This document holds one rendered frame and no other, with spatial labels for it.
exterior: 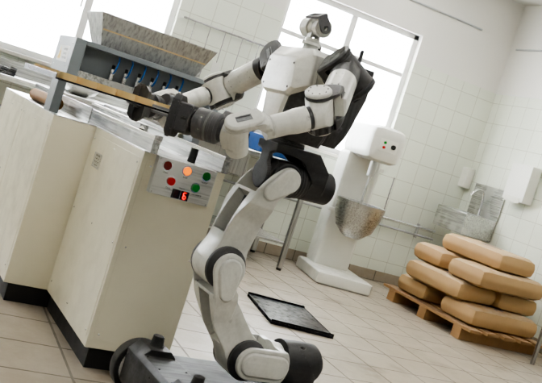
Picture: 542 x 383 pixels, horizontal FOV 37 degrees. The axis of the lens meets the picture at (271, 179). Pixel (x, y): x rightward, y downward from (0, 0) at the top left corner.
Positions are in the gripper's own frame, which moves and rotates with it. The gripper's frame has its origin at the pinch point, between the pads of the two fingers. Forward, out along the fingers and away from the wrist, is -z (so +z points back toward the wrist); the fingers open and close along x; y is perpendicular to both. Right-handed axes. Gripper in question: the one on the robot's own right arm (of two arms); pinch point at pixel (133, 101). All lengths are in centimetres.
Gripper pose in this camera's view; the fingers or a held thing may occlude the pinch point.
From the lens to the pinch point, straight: 273.6
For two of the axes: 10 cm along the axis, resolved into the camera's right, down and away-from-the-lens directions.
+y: 9.1, 3.1, -2.6
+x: 3.1, -9.5, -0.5
